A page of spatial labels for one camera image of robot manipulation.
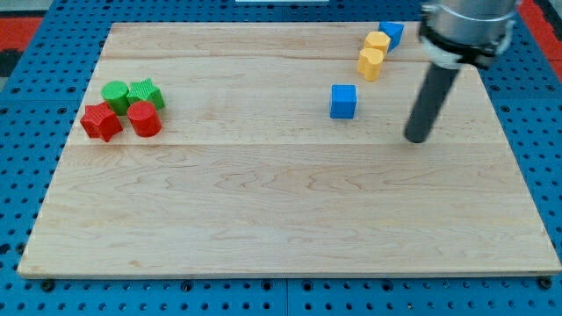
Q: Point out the yellow heart block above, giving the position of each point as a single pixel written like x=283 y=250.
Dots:
x=369 y=63

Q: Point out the yellow hexagon block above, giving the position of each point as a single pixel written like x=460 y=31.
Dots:
x=378 y=40

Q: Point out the red star block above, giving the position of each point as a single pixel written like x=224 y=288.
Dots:
x=100 y=122

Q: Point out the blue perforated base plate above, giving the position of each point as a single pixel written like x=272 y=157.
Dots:
x=38 y=107

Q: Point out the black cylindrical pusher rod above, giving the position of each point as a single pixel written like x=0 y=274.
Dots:
x=429 y=102

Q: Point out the red cylinder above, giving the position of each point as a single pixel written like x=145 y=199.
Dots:
x=144 y=118

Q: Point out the wooden board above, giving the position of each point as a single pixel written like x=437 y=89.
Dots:
x=251 y=178

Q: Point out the blue cube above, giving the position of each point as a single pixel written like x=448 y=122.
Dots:
x=343 y=101

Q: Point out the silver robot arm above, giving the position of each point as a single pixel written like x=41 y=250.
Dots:
x=455 y=33

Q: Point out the blue triangular block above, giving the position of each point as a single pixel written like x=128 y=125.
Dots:
x=394 y=31

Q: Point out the green star block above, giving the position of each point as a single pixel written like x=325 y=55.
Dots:
x=145 y=90

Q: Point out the green cylinder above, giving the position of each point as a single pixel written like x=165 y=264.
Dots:
x=115 y=94

